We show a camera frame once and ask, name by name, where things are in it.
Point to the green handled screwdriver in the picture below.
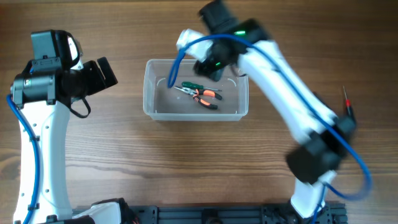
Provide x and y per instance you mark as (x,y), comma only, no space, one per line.
(195,86)

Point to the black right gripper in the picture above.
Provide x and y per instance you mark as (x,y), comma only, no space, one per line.
(208,70)

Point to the red black screwdriver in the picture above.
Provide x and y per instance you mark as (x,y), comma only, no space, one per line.
(348,107)

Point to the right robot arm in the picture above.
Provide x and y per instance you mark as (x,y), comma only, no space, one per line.
(322,136)

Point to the clear plastic container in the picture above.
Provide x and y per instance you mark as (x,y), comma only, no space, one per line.
(162,103)

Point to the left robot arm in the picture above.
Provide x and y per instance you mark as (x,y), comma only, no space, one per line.
(41,98)

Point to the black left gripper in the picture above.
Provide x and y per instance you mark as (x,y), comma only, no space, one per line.
(94,76)

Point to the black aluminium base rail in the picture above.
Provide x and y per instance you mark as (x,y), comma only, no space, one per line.
(277,213)

